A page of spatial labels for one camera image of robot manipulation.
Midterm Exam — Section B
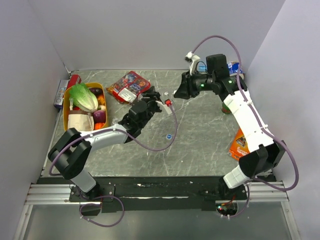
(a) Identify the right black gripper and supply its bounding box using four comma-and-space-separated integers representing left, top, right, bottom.
173, 69, 215, 100

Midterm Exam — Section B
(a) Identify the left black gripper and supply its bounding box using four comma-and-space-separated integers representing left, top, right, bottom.
139, 86, 166, 129

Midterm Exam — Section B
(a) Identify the clear plastic bottle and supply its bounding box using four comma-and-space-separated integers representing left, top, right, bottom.
112, 117, 120, 125
141, 91, 169, 101

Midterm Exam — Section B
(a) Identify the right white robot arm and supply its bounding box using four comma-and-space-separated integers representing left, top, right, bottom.
173, 52, 285, 200

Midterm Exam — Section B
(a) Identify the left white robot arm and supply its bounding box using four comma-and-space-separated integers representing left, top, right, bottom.
48, 86, 162, 201

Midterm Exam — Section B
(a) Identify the green glass bottle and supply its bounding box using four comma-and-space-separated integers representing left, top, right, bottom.
221, 102, 232, 115

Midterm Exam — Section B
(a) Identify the blue tissue pack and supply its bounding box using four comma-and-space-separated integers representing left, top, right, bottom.
197, 65, 207, 72

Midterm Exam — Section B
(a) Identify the red snack package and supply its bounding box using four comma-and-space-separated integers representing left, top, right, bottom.
106, 71, 151, 104

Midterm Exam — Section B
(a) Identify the red onion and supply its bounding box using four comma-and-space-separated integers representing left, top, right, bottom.
93, 110, 107, 123

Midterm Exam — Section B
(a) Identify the dark eggplant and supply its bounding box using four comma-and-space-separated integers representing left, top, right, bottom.
89, 87, 104, 96

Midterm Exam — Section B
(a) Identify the orange fruit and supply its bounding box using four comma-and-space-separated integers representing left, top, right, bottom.
94, 122, 105, 130

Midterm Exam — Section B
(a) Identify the green cabbage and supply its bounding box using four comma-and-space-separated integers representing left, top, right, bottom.
69, 83, 99, 113

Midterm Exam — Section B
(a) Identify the yellow plastic basket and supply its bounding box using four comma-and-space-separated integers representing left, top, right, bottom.
63, 82, 109, 132

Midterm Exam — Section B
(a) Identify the beige paper bag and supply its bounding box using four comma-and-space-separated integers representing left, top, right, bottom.
67, 112, 94, 132

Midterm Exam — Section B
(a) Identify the orange razor box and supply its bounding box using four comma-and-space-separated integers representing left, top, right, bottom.
228, 128, 250, 161

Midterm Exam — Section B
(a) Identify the grey foil box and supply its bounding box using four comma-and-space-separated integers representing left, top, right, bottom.
53, 79, 69, 110

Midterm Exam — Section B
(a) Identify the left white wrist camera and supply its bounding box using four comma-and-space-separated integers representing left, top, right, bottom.
155, 99, 175, 115

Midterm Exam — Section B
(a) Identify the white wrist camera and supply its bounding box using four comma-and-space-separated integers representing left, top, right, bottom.
184, 51, 201, 76
155, 99, 175, 115

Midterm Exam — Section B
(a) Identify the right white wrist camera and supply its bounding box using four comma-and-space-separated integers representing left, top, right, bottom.
184, 51, 201, 76

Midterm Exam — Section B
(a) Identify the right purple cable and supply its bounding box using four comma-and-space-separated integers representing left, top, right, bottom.
192, 34, 300, 218

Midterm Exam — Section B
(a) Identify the purple cable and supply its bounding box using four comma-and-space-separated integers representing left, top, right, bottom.
192, 34, 300, 218
48, 104, 179, 228

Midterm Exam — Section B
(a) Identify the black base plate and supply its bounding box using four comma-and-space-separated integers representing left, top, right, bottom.
37, 176, 276, 215

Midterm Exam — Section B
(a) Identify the aluminium rail frame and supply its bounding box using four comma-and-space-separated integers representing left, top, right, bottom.
13, 182, 301, 240

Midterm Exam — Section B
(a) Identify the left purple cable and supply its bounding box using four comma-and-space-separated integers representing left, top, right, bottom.
48, 104, 179, 228

